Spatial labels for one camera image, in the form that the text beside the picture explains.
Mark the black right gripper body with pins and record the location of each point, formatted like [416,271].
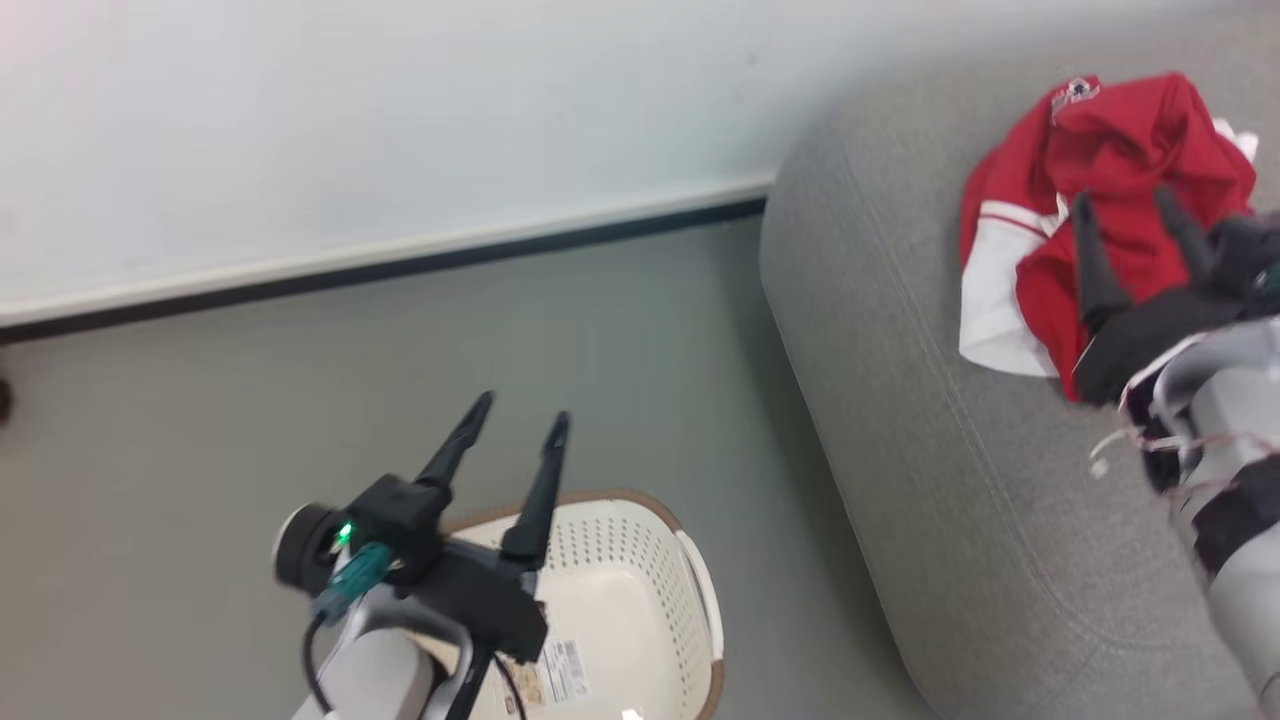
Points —
[1150,335]

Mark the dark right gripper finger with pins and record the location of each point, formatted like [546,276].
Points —
[1188,240]
[1098,270]

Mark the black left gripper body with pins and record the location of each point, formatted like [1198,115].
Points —
[490,605]

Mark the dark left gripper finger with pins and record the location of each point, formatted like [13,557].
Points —
[540,500]
[458,440]

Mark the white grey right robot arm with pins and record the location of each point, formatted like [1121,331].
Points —
[1235,420]

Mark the white basket sticker label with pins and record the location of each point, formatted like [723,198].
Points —
[555,675]

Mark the beige perforated laundry basket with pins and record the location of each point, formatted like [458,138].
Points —
[620,590]

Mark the white black baseboard strip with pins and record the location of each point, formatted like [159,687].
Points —
[400,262]

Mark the grey fabric sofa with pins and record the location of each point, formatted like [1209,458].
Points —
[950,450]

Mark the black round object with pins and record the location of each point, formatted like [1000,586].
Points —
[4,400]

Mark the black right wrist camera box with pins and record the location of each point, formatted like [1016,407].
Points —
[1245,260]

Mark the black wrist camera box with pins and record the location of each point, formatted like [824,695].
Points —
[400,520]
[1245,260]

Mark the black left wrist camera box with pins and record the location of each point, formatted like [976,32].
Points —
[400,520]

